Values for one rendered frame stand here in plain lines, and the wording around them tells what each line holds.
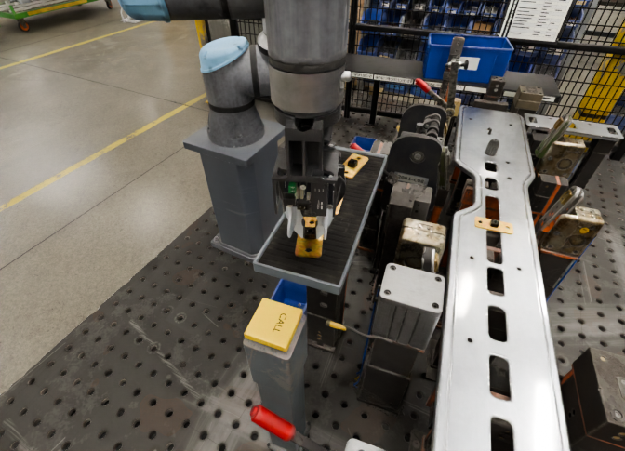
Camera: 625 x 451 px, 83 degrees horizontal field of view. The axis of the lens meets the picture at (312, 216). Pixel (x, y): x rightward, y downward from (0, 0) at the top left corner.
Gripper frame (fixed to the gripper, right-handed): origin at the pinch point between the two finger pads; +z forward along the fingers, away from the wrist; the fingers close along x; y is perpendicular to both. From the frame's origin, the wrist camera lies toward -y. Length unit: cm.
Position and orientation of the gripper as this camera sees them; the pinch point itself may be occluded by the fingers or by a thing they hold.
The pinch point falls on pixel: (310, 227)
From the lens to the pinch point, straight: 52.0
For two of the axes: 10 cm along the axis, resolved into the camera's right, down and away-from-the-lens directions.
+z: 0.0, 7.4, 6.7
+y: -0.8, 6.7, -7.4
